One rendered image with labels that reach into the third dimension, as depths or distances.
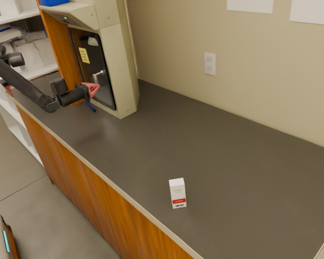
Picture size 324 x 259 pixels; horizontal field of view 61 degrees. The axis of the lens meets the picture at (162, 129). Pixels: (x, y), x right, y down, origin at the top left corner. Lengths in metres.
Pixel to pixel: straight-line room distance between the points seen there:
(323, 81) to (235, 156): 0.43
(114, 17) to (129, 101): 0.42
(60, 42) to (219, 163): 1.05
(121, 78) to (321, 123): 0.92
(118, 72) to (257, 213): 0.89
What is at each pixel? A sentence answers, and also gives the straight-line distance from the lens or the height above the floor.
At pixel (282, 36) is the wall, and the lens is 1.23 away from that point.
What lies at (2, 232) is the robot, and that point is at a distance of 2.18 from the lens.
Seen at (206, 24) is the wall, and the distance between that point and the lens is 1.42.
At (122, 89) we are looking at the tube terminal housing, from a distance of 1.44.
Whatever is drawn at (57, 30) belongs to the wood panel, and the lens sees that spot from 1.64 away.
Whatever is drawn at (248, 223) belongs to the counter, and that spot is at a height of 0.94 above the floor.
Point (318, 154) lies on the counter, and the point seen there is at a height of 0.94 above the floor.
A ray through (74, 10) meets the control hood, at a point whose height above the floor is 1.51.
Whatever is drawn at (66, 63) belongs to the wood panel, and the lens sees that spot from 1.68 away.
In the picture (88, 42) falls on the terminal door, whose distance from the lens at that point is 1.43.
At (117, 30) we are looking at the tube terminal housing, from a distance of 1.37.
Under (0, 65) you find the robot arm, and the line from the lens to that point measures 1.29.
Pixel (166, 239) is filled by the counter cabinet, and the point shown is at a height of 0.79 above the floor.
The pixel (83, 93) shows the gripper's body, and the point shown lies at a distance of 1.36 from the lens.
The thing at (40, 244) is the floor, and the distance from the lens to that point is 2.32.
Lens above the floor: 1.69
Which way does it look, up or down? 34 degrees down
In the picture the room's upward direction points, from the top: 7 degrees counter-clockwise
